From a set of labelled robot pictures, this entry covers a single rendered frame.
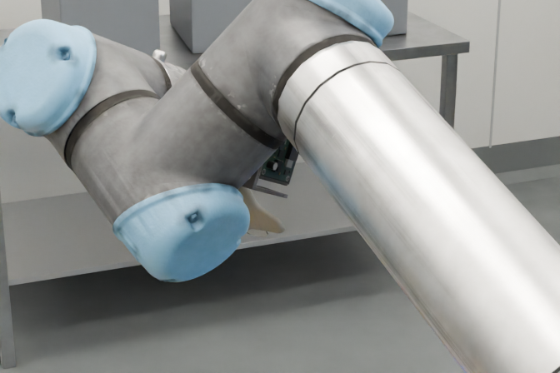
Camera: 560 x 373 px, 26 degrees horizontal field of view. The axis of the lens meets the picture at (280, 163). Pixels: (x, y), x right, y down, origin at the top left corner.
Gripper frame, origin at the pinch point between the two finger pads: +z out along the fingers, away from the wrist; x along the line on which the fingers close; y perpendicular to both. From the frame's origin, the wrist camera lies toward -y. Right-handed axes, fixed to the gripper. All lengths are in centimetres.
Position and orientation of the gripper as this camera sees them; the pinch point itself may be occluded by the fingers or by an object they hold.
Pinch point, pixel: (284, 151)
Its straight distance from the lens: 108.1
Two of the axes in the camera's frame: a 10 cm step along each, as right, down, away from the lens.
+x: 3.0, -9.5, -0.1
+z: 5.2, 1.6, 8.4
